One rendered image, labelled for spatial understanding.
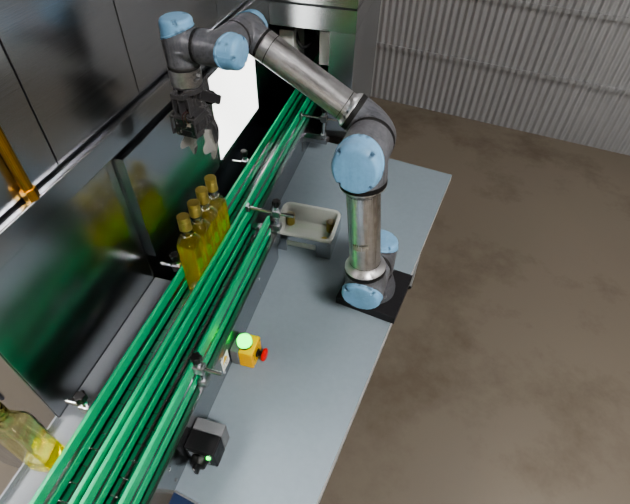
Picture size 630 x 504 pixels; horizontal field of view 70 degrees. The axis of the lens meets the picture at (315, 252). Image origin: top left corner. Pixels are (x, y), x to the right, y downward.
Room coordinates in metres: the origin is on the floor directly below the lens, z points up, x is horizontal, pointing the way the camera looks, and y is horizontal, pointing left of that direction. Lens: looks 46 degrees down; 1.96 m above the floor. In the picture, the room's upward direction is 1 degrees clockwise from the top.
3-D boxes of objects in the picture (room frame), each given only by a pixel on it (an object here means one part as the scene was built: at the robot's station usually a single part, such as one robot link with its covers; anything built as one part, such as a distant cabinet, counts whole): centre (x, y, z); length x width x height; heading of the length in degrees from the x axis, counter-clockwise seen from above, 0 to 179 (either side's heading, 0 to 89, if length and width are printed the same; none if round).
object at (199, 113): (1.03, 0.32, 1.39); 0.09 x 0.08 x 0.12; 161
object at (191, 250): (0.89, 0.35, 0.99); 0.06 x 0.06 x 0.21; 75
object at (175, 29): (1.04, 0.31, 1.55); 0.09 x 0.08 x 0.11; 71
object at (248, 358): (0.72, 0.19, 0.79); 0.07 x 0.07 x 0.07; 76
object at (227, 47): (1.02, 0.21, 1.55); 0.11 x 0.11 x 0.08; 71
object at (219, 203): (1.06, 0.31, 0.99); 0.06 x 0.06 x 0.21; 75
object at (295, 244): (1.24, 0.06, 0.79); 0.27 x 0.17 x 0.08; 76
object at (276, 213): (1.15, 0.15, 0.95); 0.17 x 0.03 x 0.12; 76
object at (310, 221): (1.24, 0.03, 0.80); 0.22 x 0.17 x 0.09; 76
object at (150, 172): (1.35, 0.37, 1.15); 0.90 x 0.03 x 0.34; 166
